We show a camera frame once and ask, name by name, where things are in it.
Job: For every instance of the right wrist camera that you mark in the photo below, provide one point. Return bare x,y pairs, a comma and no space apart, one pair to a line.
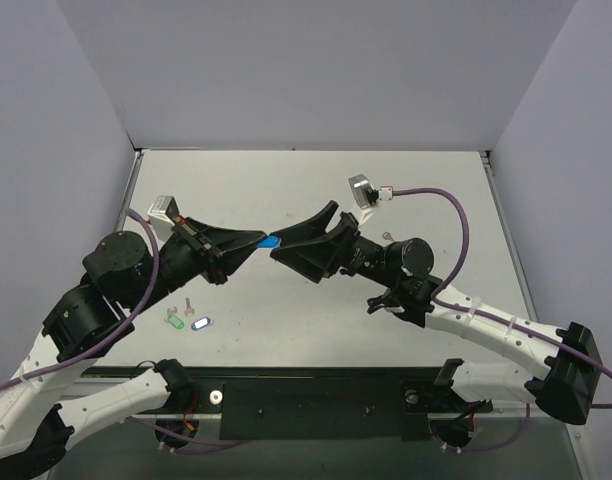
367,198

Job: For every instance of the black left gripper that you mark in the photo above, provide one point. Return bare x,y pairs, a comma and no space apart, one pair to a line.
201,248

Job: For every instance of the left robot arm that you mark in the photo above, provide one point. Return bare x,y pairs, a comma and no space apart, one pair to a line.
126,274

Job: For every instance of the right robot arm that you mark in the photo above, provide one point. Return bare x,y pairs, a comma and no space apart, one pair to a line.
552,367

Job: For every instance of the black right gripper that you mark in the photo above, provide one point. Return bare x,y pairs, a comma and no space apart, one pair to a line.
339,245

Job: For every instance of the dark blue key tag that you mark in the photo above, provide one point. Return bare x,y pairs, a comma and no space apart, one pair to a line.
201,323

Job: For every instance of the green key tag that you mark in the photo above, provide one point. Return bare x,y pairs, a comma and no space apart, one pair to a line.
173,319

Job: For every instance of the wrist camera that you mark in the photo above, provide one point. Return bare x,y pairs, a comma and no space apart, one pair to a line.
161,216
367,198

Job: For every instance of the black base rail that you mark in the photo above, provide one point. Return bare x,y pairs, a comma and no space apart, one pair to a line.
331,403

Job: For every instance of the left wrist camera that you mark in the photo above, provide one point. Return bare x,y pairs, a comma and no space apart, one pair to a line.
161,216

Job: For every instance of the silver key near green tag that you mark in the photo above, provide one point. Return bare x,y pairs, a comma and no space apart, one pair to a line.
189,310

